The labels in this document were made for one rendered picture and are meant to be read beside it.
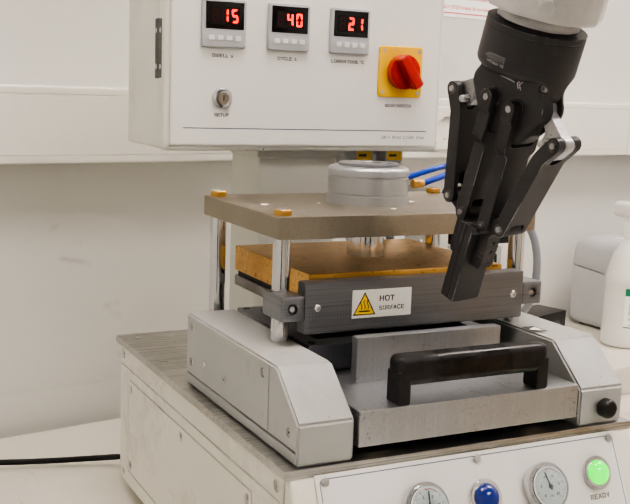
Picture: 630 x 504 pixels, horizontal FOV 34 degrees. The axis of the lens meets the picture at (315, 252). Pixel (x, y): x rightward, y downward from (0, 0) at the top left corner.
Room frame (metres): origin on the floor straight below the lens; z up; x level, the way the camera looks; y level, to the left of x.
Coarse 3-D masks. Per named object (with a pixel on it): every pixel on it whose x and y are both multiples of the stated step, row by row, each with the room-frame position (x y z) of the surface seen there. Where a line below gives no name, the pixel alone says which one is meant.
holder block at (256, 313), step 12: (240, 312) 1.02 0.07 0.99; (252, 312) 1.00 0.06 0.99; (264, 324) 0.96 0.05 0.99; (432, 324) 1.01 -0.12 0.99; (444, 324) 1.01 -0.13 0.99; (456, 324) 1.00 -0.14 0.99; (468, 324) 0.99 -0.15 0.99; (288, 336) 0.92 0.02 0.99; (300, 336) 0.91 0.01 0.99; (312, 336) 0.95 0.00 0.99; (324, 336) 0.96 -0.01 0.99; (336, 336) 0.96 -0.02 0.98; (348, 336) 0.92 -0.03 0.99; (312, 348) 0.88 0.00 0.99; (324, 348) 0.89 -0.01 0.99; (336, 348) 0.89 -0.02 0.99; (348, 348) 0.90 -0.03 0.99; (336, 360) 0.89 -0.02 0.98; (348, 360) 0.90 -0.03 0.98
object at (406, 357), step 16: (416, 352) 0.81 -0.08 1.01; (432, 352) 0.81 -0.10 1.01; (448, 352) 0.82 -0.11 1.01; (464, 352) 0.82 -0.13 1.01; (480, 352) 0.83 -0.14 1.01; (496, 352) 0.83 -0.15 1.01; (512, 352) 0.84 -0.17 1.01; (528, 352) 0.85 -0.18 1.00; (544, 352) 0.86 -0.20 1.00; (400, 368) 0.79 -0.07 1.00; (416, 368) 0.80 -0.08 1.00; (432, 368) 0.80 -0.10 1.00; (448, 368) 0.81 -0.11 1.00; (464, 368) 0.82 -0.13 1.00; (480, 368) 0.83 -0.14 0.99; (496, 368) 0.83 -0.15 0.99; (512, 368) 0.84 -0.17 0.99; (528, 368) 0.85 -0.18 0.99; (544, 368) 0.86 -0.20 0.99; (400, 384) 0.79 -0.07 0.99; (416, 384) 0.80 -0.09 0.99; (528, 384) 0.86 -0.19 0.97; (544, 384) 0.86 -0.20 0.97; (400, 400) 0.79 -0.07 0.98
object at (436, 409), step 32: (352, 352) 0.86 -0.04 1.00; (384, 352) 0.86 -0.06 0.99; (352, 384) 0.85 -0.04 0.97; (384, 384) 0.85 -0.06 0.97; (448, 384) 0.86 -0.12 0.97; (480, 384) 0.86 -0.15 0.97; (512, 384) 0.87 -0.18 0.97; (576, 384) 0.87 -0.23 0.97; (384, 416) 0.78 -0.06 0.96; (416, 416) 0.80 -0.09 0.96; (448, 416) 0.81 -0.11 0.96; (480, 416) 0.83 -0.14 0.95; (512, 416) 0.84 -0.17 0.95; (544, 416) 0.86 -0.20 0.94
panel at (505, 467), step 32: (512, 448) 0.84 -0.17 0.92; (544, 448) 0.85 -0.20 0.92; (576, 448) 0.86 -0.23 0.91; (608, 448) 0.88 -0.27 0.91; (320, 480) 0.75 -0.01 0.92; (352, 480) 0.76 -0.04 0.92; (384, 480) 0.78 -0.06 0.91; (416, 480) 0.79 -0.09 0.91; (448, 480) 0.80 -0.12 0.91; (480, 480) 0.81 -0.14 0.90; (512, 480) 0.82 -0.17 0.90; (576, 480) 0.85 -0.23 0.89; (608, 480) 0.86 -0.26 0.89
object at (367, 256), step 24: (360, 240) 0.98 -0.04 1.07; (384, 240) 1.10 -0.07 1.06; (408, 240) 1.10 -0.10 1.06; (240, 264) 1.01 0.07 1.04; (264, 264) 0.96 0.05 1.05; (312, 264) 0.93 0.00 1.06; (336, 264) 0.93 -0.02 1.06; (360, 264) 0.94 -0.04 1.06; (384, 264) 0.94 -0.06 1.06; (408, 264) 0.95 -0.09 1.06; (432, 264) 0.95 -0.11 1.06; (264, 288) 0.96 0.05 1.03
